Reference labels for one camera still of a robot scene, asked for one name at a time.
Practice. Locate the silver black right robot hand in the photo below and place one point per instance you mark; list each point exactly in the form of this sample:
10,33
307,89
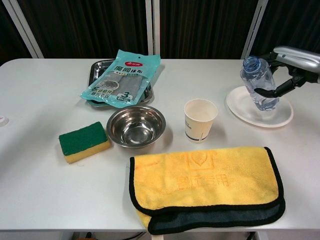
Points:
300,58

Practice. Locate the clear plastic water bottle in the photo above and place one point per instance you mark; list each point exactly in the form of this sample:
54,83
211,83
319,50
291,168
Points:
257,75

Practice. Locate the white paper cup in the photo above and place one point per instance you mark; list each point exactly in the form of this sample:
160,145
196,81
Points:
197,127

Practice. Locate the white round plate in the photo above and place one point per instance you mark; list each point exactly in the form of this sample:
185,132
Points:
250,112

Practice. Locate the yellow towel with black trim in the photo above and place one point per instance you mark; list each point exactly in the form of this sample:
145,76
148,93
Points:
200,180

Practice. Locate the stainless steel bowl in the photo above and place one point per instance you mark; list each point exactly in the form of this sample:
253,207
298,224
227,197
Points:
136,127

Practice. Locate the teal cleaning cloth package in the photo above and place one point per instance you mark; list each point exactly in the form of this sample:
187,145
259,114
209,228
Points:
120,80

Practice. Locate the stainless steel tray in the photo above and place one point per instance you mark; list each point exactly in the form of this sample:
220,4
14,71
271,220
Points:
96,68

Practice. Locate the dark pleated curtain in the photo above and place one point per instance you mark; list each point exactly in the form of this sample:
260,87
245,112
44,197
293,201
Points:
87,25

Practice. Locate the green and yellow sponge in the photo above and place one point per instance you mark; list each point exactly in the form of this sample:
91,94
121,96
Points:
82,140

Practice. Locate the small white round cap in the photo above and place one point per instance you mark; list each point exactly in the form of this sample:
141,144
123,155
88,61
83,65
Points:
3,121

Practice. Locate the white slanted frame post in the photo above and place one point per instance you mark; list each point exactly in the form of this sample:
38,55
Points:
36,52
250,42

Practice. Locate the white upright frame post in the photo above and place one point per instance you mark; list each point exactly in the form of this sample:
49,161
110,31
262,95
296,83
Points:
149,30
156,30

